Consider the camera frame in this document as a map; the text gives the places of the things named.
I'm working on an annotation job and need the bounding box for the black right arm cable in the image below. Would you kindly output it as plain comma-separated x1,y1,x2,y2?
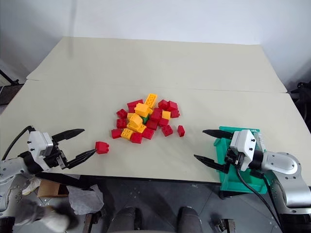
236,166,284,233

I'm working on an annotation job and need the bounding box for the black equipment stand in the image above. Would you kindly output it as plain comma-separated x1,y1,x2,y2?
0,62,24,106

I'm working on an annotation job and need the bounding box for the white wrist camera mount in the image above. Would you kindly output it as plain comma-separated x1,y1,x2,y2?
27,131,54,171
229,129,257,171

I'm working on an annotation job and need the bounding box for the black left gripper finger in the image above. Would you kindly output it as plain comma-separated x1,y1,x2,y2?
52,128,86,142
65,148,98,169

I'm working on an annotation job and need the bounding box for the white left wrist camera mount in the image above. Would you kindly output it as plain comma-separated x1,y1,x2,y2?
27,131,54,171

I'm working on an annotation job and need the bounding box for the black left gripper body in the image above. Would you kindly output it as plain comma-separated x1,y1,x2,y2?
43,139,69,170

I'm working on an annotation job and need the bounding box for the black equipment with cables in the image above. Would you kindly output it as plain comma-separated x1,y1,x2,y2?
290,81,311,134

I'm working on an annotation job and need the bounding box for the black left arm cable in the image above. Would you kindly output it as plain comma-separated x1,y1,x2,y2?
1,125,34,161

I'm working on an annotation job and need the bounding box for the green plastic bin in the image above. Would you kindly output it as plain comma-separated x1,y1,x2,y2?
213,125,269,195

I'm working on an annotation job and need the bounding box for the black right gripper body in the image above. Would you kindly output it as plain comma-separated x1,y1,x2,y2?
224,148,245,171

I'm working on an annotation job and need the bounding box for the dark rounded shape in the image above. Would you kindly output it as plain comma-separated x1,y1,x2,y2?
176,206,203,233

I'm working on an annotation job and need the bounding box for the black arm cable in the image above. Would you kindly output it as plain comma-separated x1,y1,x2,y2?
236,166,284,233
1,125,34,161

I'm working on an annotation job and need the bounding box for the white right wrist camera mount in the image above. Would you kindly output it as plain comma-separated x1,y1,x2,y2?
229,129,257,171

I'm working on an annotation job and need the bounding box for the black table frame bar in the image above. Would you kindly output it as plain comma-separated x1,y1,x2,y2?
35,171,98,191

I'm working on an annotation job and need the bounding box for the crumpled white plastic sheet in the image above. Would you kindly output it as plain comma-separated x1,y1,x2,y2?
66,183,104,216

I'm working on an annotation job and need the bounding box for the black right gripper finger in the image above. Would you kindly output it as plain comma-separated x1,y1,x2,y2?
202,129,235,140
193,154,230,174

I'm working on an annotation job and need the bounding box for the blurred grey white object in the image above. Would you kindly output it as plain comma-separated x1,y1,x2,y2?
14,198,80,233

